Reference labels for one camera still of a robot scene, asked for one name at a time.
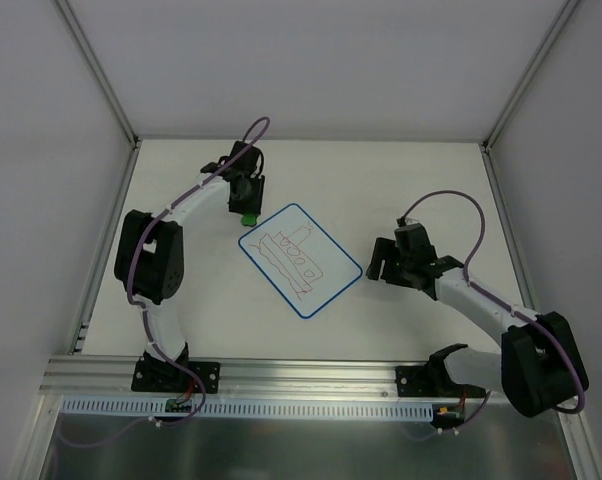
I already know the green whiteboard eraser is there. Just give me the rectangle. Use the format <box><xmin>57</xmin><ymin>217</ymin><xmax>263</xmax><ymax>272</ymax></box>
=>
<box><xmin>241</xmin><ymin>214</ymin><xmax>259</xmax><ymax>228</ymax></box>

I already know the blue-framed small whiteboard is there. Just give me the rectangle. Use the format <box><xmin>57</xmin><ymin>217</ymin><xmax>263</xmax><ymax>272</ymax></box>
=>
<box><xmin>238</xmin><ymin>203</ymin><xmax>363</xmax><ymax>319</ymax></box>

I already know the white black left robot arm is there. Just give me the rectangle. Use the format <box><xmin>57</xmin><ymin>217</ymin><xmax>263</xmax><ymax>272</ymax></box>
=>
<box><xmin>114</xmin><ymin>140</ymin><xmax>265</xmax><ymax>391</ymax></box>

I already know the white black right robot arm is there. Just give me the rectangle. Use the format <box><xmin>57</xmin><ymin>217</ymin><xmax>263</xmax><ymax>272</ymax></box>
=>
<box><xmin>366</xmin><ymin>223</ymin><xmax>589</xmax><ymax>418</ymax></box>

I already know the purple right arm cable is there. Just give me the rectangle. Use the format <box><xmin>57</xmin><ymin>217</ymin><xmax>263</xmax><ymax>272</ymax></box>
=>
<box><xmin>398</xmin><ymin>189</ymin><xmax>590</xmax><ymax>444</ymax></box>

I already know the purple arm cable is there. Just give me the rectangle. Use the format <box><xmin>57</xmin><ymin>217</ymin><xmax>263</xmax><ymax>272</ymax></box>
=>
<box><xmin>398</xmin><ymin>189</ymin><xmax>590</xmax><ymax>444</ymax></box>
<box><xmin>53</xmin><ymin>117</ymin><xmax>272</xmax><ymax>449</ymax></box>

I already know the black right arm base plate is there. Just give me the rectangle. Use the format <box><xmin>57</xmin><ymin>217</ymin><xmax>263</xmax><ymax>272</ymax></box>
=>
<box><xmin>395</xmin><ymin>362</ymin><xmax>487</xmax><ymax>399</ymax></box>

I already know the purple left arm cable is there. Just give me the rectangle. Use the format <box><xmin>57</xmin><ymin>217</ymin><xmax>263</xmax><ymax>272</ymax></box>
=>
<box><xmin>53</xmin><ymin>117</ymin><xmax>272</xmax><ymax>449</ymax></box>

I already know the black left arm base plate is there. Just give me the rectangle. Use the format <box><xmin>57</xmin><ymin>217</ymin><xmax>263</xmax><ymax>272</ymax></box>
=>
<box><xmin>130</xmin><ymin>357</ymin><xmax>221</xmax><ymax>394</ymax></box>

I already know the aluminium corner frame post left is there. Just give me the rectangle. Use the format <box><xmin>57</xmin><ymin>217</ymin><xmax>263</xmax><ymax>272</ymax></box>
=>
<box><xmin>52</xmin><ymin>0</ymin><xmax>139</xmax><ymax>147</ymax></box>

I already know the aluminium corner frame post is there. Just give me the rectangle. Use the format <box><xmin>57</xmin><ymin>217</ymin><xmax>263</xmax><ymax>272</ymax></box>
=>
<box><xmin>52</xmin><ymin>0</ymin><xmax>139</xmax><ymax>147</ymax></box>
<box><xmin>480</xmin><ymin>0</ymin><xmax>582</xmax><ymax>151</ymax></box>

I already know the aluminium front rail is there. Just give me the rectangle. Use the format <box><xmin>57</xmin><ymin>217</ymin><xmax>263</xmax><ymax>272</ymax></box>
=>
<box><xmin>38</xmin><ymin>355</ymin><xmax>422</xmax><ymax>401</ymax></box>

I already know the white slotted cable duct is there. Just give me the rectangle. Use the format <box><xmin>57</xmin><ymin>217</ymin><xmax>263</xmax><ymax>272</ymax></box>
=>
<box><xmin>60</xmin><ymin>396</ymin><xmax>434</xmax><ymax>423</ymax></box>

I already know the aluminium corner frame post right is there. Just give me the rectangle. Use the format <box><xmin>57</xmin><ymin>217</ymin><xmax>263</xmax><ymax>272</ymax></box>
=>
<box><xmin>480</xmin><ymin>0</ymin><xmax>582</xmax><ymax>151</ymax></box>

